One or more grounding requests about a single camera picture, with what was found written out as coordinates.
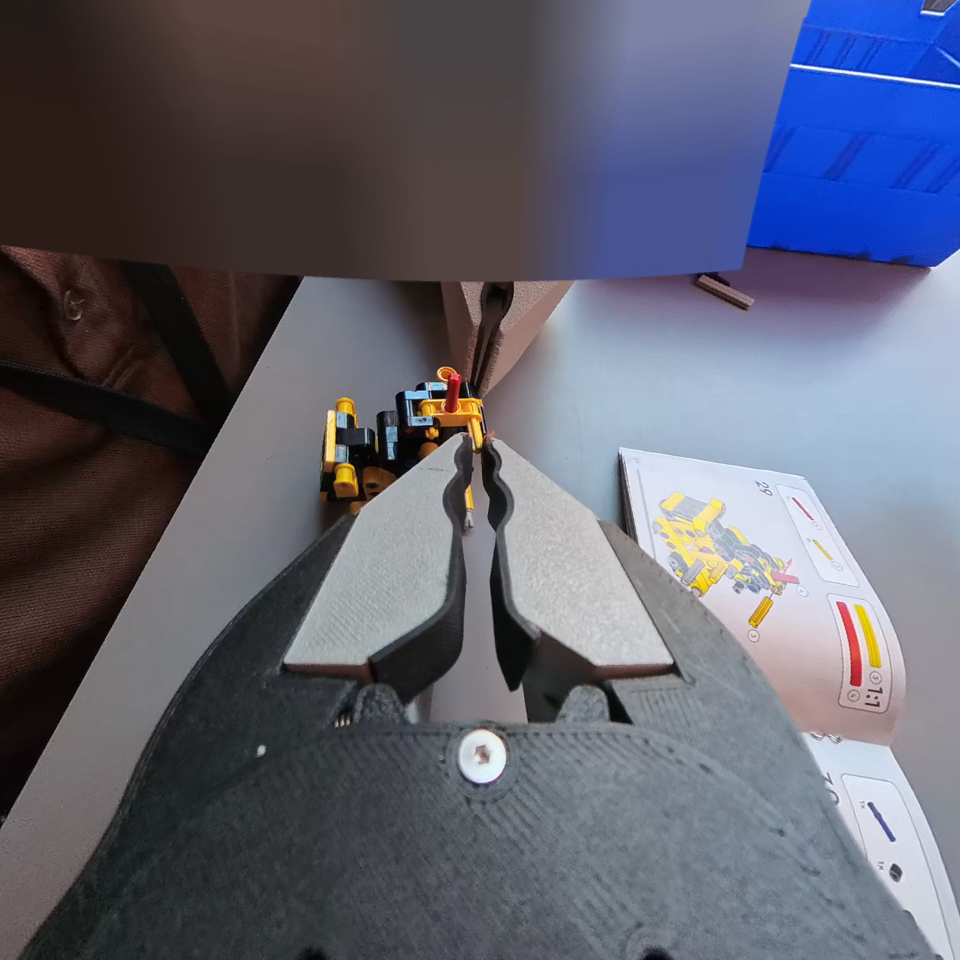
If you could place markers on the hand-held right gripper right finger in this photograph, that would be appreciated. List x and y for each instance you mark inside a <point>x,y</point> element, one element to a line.
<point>577,585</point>

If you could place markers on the blue plastic bin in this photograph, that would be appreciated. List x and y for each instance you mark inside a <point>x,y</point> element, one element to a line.
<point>862,150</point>

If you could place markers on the lego instruction booklet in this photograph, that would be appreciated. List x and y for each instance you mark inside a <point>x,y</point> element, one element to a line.
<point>825,525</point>

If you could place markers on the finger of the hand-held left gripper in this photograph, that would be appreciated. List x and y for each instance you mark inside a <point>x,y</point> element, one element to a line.
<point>525,315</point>
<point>461,322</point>

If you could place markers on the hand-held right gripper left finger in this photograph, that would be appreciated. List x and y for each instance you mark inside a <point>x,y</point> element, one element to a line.
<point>390,577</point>

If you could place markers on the yellow and black lego model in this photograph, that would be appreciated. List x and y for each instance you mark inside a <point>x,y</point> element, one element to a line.
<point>397,435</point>

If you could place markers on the yellow lego axle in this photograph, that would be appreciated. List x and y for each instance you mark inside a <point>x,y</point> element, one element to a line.
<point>469,502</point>

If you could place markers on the small brown wooden piece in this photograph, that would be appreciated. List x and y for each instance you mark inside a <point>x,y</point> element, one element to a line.
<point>724,291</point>

